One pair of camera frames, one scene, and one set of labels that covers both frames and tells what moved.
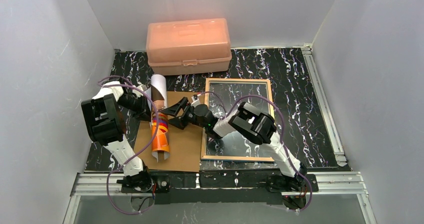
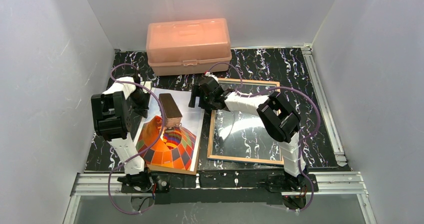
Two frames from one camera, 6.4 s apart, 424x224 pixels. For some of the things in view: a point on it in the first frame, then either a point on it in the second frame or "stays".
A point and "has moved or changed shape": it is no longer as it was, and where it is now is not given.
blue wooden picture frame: [222, 97] stays
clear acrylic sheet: [225, 98] stays
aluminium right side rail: [307, 50] stays
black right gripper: [184, 116] to [201, 95]
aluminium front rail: [334, 183] stays
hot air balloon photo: [160, 127] has moved or changed shape
